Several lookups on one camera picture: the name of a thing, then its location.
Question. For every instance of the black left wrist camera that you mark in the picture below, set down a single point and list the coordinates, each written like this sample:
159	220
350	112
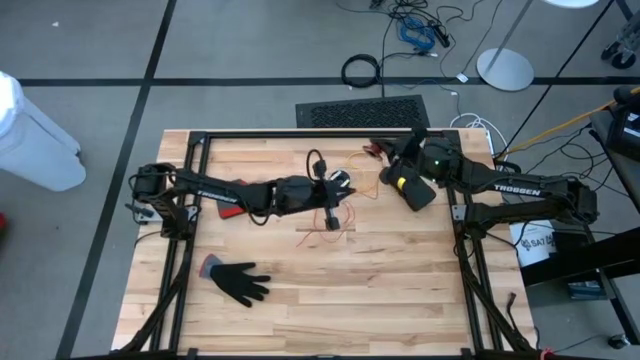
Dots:
317	167

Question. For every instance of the black power adapter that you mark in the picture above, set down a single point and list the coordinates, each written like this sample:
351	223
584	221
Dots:
441	35

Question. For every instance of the black caster wheels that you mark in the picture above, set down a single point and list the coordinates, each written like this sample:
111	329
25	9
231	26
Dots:
622	57

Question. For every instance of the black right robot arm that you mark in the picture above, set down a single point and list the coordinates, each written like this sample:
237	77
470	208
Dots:
520	190

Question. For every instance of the black floor vent grille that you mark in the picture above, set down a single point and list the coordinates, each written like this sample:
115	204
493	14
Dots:
362	112

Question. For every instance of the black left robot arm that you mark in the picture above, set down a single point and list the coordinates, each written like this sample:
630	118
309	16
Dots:
215	192

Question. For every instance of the black glove grey cuff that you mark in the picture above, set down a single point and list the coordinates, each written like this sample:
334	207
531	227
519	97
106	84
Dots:
235	280

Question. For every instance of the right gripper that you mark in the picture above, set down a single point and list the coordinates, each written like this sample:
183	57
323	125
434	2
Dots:
417	150

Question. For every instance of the black side desk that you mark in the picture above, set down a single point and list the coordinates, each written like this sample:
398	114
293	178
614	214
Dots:
590	255

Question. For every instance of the grey disc floor stand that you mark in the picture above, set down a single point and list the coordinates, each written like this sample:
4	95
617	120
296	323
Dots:
505	70

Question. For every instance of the black stand white disc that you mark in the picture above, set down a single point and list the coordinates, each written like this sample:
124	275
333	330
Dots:
570	2

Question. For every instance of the white bulky bundle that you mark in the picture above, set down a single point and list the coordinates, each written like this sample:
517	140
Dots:
35	145

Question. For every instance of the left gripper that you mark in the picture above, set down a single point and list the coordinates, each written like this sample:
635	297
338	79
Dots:
316	195

